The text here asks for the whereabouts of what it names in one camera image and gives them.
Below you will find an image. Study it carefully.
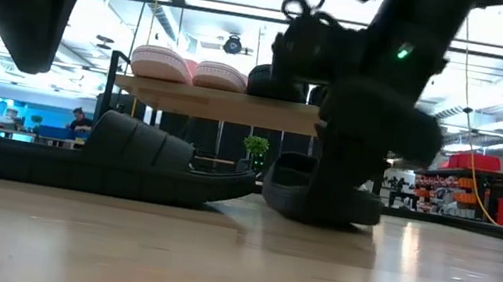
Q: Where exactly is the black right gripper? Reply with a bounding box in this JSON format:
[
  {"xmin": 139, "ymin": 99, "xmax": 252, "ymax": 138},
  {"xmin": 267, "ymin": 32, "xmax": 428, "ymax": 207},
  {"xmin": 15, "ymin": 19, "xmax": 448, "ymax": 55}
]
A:
[{"xmin": 301, "ymin": 73, "xmax": 452, "ymax": 237}]

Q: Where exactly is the pink rubber slide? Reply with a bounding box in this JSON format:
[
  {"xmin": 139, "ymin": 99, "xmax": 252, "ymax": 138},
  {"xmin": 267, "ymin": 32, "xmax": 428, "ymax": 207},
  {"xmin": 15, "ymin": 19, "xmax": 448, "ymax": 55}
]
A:
[
  {"xmin": 190, "ymin": 57, "xmax": 251, "ymax": 96},
  {"xmin": 127, "ymin": 41, "xmax": 199, "ymax": 87}
]

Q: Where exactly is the green potted plant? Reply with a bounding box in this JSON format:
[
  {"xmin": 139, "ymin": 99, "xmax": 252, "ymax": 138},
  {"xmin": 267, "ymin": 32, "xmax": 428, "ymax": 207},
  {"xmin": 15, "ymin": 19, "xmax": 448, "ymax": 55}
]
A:
[{"xmin": 238, "ymin": 133, "xmax": 273, "ymax": 174}]

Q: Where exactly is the black storage rack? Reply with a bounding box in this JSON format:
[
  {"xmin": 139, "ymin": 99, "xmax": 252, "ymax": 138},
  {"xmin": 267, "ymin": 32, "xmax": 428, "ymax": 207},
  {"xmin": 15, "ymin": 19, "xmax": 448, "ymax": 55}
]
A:
[{"xmin": 409, "ymin": 159, "xmax": 503, "ymax": 226}]

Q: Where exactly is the person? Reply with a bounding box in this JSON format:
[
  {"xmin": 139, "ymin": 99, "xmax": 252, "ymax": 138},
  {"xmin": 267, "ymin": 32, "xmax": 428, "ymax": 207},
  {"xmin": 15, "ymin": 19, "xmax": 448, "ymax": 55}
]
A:
[{"xmin": 64, "ymin": 104, "xmax": 97, "ymax": 136}]

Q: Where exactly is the red plastic bin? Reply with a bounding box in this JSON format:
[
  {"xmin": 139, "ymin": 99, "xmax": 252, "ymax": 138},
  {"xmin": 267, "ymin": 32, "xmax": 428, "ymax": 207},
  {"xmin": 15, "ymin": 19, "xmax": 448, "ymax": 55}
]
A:
[{"xmin": 438, "ymin": 147, "xmax": 503, "ymax": 178}]

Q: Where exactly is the black overhead light bar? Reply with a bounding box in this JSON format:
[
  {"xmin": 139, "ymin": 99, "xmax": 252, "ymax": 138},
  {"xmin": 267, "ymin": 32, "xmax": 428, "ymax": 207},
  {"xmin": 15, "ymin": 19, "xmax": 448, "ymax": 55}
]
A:
[{"xmin": 119, "ymin": 0, "xmax": 503, "ymax": 61}]

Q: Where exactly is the round black ceiling device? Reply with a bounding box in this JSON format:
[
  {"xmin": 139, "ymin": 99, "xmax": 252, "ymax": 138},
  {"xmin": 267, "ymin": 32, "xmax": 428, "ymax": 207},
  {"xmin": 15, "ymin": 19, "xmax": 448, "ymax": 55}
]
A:
[{"xmin": 221, "ymin": 32, "xmax": 246, "ymax": 57}]

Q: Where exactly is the black hanging cable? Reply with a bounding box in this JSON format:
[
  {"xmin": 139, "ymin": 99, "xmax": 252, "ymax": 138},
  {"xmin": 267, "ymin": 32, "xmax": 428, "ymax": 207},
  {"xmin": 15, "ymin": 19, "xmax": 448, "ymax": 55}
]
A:
[{"xmin": 126, "ymin": 0, "xmax": 153, "ymax": 63}]

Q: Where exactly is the black table edge frame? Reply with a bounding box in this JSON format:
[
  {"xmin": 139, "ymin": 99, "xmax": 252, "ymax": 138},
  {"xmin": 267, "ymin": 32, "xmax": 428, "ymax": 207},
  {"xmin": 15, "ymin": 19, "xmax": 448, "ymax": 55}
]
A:
[{"xmin": 378, "ymin": 203, "xmax": 503, "ymax": 247}]

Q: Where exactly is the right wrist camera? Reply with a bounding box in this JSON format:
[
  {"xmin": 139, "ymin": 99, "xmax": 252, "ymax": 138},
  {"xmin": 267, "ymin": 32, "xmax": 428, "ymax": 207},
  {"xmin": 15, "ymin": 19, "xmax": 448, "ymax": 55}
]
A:
[{"xmin": 267, "ymin": 7, "xmax": 371, "ymax": 96}]

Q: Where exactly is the wooden shelf with black frame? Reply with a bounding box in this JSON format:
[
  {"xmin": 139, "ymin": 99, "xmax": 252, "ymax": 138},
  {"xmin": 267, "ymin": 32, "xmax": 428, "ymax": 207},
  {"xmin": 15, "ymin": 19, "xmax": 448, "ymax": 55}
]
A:
[{"xmin": 92, "ymin": 47, "xmax": 337, "ymax": 160}]

